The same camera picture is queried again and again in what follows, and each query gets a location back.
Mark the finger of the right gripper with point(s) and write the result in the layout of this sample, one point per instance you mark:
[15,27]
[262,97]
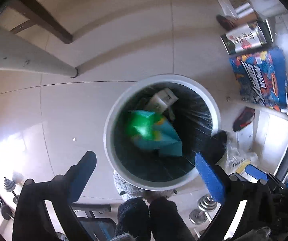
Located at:
[256,173]
[215,147]

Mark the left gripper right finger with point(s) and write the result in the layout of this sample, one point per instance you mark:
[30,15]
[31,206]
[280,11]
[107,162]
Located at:
[259,214]

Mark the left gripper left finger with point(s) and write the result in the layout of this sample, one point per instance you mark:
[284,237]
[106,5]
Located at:
[32,221]

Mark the green teal packaging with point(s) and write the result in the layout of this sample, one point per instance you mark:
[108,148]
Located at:
[152,132]

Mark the white long carton box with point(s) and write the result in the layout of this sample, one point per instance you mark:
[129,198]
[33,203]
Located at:
[161,101]

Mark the white round trash bin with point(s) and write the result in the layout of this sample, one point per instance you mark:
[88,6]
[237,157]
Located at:
[195,117]

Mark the smiley face plastic bag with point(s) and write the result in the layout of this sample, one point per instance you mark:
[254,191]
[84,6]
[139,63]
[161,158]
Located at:
[237,159]

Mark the chrome dumbbell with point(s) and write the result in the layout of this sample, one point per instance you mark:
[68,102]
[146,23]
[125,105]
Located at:
[201,214]

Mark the small dumbbell on left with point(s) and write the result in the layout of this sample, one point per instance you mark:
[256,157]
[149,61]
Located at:
[9,186]

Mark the blue seat office chair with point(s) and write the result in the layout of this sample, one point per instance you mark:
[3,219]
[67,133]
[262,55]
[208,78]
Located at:
[270,140]

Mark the black red flip flop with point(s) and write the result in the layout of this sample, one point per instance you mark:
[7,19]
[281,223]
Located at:
[244,119]

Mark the black weight bench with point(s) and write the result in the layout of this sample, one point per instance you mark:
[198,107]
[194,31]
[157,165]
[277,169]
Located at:
[97,228]

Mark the right black trouser leg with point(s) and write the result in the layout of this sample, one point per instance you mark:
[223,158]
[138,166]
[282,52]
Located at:
[166,223]

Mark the blue colourful drink carton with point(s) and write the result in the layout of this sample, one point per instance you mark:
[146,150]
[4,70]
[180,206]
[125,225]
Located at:
[262,78]

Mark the left grey fuzzy slipper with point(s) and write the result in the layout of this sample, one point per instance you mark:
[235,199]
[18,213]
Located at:
[126,190]

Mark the black white gift box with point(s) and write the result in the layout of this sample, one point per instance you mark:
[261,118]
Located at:
[248,37]

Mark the white table leg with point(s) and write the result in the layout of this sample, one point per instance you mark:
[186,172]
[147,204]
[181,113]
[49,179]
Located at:
[16,54]

